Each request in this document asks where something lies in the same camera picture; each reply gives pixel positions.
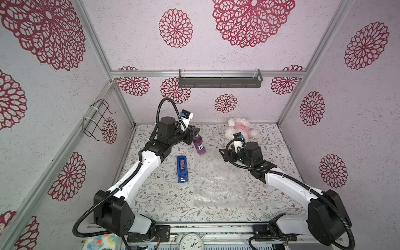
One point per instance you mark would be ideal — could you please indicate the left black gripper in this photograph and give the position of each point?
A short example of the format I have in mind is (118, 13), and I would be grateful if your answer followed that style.
(189, 132)

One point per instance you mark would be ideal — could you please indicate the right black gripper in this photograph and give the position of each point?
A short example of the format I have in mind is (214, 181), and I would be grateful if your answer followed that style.
(226, 153)

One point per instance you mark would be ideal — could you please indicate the purple glass bottle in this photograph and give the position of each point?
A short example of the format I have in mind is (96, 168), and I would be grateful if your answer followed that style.
(198, 144)

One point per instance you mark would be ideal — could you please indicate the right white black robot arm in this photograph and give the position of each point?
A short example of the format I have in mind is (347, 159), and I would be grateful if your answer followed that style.
(326, 218)

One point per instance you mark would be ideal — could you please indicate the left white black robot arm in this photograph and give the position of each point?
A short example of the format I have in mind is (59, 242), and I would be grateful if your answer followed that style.
(112, 210)

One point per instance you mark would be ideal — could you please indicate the white teddy bear pink shirt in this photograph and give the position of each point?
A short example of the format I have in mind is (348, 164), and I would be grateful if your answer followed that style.
(240, 125)

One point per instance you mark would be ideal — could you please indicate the blue tape dispenser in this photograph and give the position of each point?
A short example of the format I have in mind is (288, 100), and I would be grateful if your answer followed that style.
(182, 169)

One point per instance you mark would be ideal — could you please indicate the white analog clock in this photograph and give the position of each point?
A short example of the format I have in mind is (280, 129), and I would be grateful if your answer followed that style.
(192, 241)

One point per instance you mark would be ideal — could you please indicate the colourful patterned box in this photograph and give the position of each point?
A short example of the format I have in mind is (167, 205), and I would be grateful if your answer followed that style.
(103, 242)

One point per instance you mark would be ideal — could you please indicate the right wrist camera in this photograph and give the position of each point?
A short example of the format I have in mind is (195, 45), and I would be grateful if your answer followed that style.
(239, 142)

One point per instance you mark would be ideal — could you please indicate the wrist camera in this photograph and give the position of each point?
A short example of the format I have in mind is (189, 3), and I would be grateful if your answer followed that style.
(186, 116)
(239, 142)

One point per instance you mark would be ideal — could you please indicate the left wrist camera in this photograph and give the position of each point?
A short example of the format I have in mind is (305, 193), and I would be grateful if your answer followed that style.
(186, 116)

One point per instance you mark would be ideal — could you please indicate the black wall shelf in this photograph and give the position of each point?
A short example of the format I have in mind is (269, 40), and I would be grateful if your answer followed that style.
(220, 81)

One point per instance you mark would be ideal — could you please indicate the black wire wall rack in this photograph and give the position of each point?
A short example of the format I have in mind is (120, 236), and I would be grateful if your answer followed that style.
(92, 123)

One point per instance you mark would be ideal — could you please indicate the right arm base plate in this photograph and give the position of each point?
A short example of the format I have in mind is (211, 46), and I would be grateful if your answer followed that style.
(267, 232)

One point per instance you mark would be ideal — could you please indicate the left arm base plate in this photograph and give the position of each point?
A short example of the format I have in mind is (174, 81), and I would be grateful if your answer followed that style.
(158, 233)

